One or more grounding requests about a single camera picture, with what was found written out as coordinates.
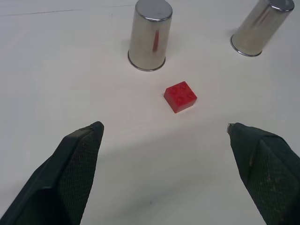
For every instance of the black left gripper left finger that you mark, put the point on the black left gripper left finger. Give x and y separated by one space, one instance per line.
58 178

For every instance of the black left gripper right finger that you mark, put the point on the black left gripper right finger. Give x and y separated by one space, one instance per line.
269 173

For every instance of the red toy brick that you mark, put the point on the red toy brick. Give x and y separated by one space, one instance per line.
180 97

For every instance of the silver steel cup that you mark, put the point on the silver steel cup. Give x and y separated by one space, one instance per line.
149 37
260 28

